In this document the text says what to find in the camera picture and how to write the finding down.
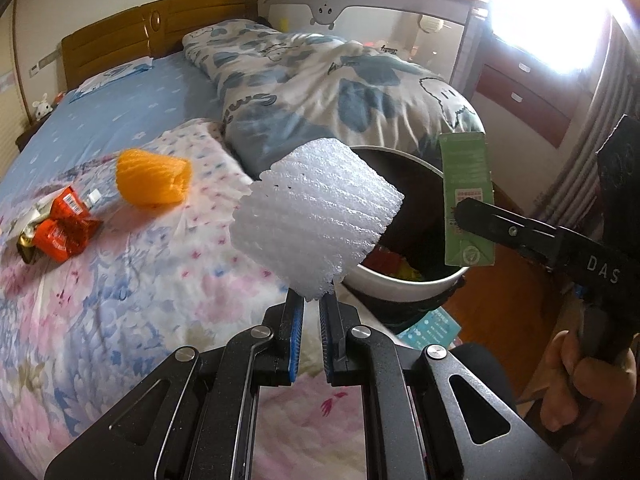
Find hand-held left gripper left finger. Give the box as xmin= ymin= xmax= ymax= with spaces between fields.
xmin=44 ymin=292 xmax=306 ymax=480

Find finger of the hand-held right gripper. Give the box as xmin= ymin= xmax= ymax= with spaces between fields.
xmin=454 ymin=197 xmax=563 ymax=272

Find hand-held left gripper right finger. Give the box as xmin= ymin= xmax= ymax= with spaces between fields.
xmin=319 ymin=295 xmax=572 ymax=480

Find green drink carton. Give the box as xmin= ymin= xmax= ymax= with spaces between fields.
xmin=438 ymin=131 xmax=497 ymax=267

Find white round trash bin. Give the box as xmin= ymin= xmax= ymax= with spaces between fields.
xmin=342 ymin=145 xmax=473 ymax=311

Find white foam fruit net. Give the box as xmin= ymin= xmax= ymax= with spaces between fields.
xmin=230 ymin=138 xmax=405 ymax=302

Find orange foam fruit net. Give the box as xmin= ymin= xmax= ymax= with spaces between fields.
xmin=115 ymin=148 xmax=194 ymax=207

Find gold foil wrapper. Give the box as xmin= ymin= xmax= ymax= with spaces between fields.
xmin=18 ymin=232 xmax=43 ymax=264

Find person's right hand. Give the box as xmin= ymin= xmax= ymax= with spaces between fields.
xmin=541 ymin=329 xmax=640 ymax=434

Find teal printed box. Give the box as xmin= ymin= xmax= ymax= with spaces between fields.
xmin=397 ymin=307 xmax=461 ymax=349

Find red brown wooden dresser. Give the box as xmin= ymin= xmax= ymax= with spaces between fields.
xmin=472 ymin=35 xmax=602 ymax=150

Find blue white patterned quilt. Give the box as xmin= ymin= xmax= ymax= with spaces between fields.
xmin=182 ymin=18 xmax=487 ymax=172

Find blue bed sheet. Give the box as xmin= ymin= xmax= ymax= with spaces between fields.
xmin=0 ymin=52 xmax=237 ymax=202

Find blue pillow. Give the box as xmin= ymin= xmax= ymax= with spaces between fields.
xmin=69 ymin=55 xmax=156 ymax=104

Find dark wooden nightstand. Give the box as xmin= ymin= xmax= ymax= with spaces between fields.
xmin=14 ymin=114 xmax=52 ymax=154

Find white rabbit toy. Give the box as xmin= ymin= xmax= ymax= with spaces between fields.
xmin=32 ymin=93 xmax=55 ymax=120

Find wooden headboard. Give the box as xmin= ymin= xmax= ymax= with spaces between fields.
xmin=60 ymin=0 xmax=261 ymax=89

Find cream sliding door wardrobe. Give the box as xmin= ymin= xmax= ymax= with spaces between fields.
xmin=0 ymin=0 xmax=32 ymax=161

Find grey bed guard rail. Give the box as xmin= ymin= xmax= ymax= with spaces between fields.
xmin=263 ymin=0 xmax=494 ymax=107

